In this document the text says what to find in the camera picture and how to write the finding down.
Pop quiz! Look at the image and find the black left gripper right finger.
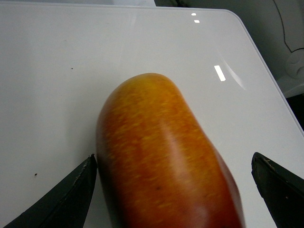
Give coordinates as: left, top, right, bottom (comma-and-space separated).
251, 152, 304, 228

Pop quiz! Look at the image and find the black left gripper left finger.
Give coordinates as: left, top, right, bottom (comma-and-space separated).
5, 154, 97, 228

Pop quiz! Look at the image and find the dark red mango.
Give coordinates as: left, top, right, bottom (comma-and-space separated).
96, 73, 245, 228

